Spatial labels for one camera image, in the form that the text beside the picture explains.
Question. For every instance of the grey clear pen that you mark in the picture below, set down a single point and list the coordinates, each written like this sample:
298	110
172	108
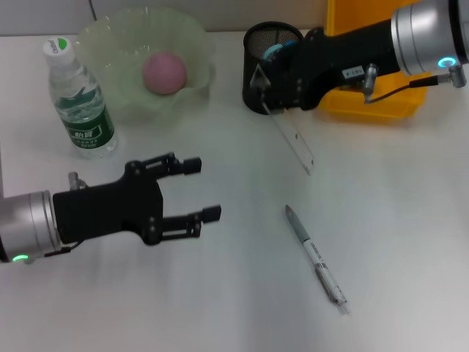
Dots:
298	227

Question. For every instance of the clear green-label water bottle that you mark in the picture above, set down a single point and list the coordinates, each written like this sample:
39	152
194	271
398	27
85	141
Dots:
84	110

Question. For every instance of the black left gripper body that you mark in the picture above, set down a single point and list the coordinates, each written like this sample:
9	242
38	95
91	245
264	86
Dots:
110	209

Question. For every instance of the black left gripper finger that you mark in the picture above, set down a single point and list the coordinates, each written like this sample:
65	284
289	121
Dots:
192	165
212	213

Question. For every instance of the pink peach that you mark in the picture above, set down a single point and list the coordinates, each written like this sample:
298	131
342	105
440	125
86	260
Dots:
165	73

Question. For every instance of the transparent plastic ruler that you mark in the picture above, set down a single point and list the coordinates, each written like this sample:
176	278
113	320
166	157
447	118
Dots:
297	139

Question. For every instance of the translucent green fruit plate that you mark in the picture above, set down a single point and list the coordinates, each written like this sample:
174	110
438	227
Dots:
110	55

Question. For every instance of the black mesh pen holder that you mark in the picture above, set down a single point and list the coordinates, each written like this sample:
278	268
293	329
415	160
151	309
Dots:
253	47

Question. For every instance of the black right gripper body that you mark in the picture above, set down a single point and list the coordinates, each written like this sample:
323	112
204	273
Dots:
348	55

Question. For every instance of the yellow plastic bin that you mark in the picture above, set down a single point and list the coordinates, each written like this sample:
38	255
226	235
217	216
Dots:
366	106

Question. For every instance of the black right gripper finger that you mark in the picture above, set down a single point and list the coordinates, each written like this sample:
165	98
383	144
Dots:
289	55
284	95

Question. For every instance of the blue scissors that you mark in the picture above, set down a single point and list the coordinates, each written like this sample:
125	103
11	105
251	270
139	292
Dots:
273	53

